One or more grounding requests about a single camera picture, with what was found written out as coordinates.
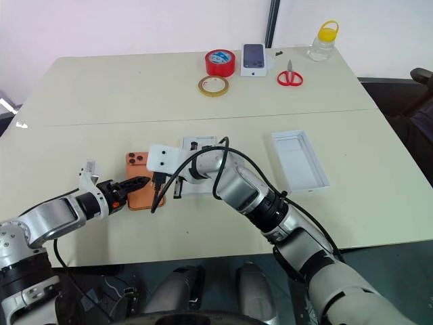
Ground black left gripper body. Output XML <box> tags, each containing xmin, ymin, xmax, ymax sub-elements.
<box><xmin>96</xmin><ymin>179</ymin><xmax>127</xmax><ymax>214</ymax></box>

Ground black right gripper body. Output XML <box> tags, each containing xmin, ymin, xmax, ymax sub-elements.
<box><xmin>151</xmin><ymin>171</ymin><xmax>168</xmax><ymax>194</ymax></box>

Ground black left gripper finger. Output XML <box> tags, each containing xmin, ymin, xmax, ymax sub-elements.
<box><xmin>116</xmin><ymin>188</ymin><xmax>137</xmax><ymax>206</ymax></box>

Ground white phone box lid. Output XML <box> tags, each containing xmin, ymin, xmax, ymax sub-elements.
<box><xmin>173</xmin><ymin>135</ymin><xmax>246</xmax><ymax>196</ymax></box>

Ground white box with phone picture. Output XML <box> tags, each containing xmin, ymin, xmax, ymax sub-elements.
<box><xmin>240</xmin><ymin>43</ymin><xmax>275</xmax><ymax>79</ymax></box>

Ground orange smartphone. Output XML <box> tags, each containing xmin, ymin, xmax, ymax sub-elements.
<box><xmin>126</xmin><ymin>151</ymin><xmax>167</xmax><ymax>212</ymax></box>

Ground dark rounded grey shape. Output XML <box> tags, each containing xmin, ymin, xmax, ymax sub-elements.
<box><xmin>234</xmin><ymin>261</ymin><xmax>280</xmax><ymax>322</ymax></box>
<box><xmin>143</xmin><ymin>265</ymin><xmax>206</xmax><ymax>315</ymax></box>

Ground yellow tape roll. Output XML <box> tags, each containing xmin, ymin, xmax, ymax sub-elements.
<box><xmin>198</xmin><ymin>74</ymin><xmax>230</xmax><ymax>98</ymax></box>

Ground red tape roll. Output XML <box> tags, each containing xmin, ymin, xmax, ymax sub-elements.
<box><xmin>204</xmin><ymin>49</ymin><xmax>236</xmax><ymax>78</ymax></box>

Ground dark object at table side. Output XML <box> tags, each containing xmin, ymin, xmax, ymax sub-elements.
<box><xmin>0</xmin><ymin>90</ymin><xmax>22</xmax><ymax>138</ymax></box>

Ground clear bottle with yellow cap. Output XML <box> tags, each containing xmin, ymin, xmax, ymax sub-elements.
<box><xmin>307</xmin><ymin>20</ymin><xmax>340</xmax><ymax>62</ymax></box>

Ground black office chair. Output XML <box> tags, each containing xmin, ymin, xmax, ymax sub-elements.
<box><xmin>357</xmin><ymin>67</ymin><xmax>433</xmax><ymax>190</ymax></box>

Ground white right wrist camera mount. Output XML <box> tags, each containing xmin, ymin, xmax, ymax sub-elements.
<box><xmin>147</xmin><ymin>144</ymin><xmax>183</xmax><ymax>174</ymax></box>

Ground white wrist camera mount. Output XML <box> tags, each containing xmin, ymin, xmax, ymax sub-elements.
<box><xmin>147</xmin><ymin>144</ymin><xmax>183</xmax><ymax>174</ymax></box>
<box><xmin>77</xmin><ymin>160</ymin><xmax>104</xmax><ymax>194</ymax></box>

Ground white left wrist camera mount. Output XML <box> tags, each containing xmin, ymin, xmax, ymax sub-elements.
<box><xmin>77</xmin><ymin>160</ymin><xmax>104</xmax><ymax>194</ymax></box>

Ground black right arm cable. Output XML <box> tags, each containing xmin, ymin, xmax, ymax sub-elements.
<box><xmin>150</xmin><ymin>136</ymin><xmax>343</xmax><ymax>262</ymax></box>

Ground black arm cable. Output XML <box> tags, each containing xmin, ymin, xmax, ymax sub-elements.
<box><xmin>150</xmin><ymin>136</ymin><xmax>343</xmax><ymax>262</ymax></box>
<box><xmin>20</xmin><ymin>190</ymin><xmax>114</xmax><ymax>322</ymax></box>

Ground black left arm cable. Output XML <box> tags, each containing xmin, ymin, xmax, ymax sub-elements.
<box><xmin>20</xmin><ymin>190</ymin><xmax>114</xmax><ymax>322</ymax></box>

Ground red-handled scissors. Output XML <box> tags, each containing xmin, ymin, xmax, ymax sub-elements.
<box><xmin>277</xmin><ymin>59</ymin><xmax>304</xmax><ymax>87</ymax></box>

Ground black vertical post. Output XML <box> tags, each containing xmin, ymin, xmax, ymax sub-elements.
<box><xmin>264</xmin><ymin>0</ymin><xmax>281</xmax><ymax>49</ymax></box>

